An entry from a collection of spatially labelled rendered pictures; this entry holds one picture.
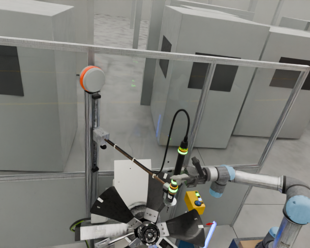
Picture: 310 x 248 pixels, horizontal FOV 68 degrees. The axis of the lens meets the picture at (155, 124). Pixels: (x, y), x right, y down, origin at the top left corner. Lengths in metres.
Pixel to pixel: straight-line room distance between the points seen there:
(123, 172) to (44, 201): 0.90
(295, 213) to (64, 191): 1.70
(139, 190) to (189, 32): 2.40
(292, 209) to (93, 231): 1.07
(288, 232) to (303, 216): 0.15
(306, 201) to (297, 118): 4.41
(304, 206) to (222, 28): 2.76
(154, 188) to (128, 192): 0.24
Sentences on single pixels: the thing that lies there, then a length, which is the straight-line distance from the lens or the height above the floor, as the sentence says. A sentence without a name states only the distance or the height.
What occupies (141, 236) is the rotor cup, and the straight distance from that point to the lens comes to 1.42.
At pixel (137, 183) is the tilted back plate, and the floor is 1.24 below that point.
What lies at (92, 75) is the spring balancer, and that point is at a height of 1.92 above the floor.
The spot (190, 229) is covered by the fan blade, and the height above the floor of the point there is 1.19.
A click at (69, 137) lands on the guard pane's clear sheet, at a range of 1.84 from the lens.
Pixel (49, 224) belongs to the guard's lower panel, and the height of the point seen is 0.40.
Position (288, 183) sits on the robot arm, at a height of 1.65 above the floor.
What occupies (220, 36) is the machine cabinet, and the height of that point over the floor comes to 1.98.
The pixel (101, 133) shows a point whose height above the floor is 1.55.
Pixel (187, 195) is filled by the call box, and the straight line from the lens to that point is 1.89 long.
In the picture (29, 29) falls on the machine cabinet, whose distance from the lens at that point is 2.73.
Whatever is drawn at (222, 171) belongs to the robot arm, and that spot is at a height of 1.64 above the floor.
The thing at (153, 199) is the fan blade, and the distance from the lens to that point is 1.47.
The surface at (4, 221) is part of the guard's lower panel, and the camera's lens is 2.54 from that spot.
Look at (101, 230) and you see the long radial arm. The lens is 1.55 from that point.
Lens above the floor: 2.40
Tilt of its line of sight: 30 degrees down
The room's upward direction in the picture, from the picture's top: 9 degrees clockwise
